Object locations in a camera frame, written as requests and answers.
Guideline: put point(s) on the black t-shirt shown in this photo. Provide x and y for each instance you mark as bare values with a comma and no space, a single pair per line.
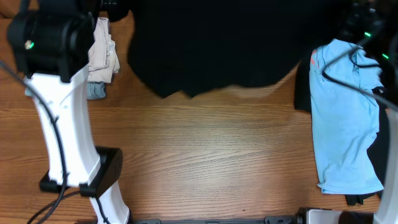
196,46

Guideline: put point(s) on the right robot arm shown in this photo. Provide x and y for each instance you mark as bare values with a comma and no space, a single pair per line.
372,27

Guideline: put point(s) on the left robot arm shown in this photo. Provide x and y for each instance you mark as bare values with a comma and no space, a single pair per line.
50,46

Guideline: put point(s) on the folded light blue jeans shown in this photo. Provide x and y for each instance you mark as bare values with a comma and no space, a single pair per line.
95,90

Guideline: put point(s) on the folded beige pants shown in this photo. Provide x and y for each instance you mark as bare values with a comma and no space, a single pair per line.
103,60

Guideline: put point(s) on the light blue t-shirt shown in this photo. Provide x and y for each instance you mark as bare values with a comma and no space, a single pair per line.
344,122

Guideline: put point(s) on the black garment under pile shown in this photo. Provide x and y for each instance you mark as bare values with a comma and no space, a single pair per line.
377,152

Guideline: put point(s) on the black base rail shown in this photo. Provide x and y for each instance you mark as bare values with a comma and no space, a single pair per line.
266,220

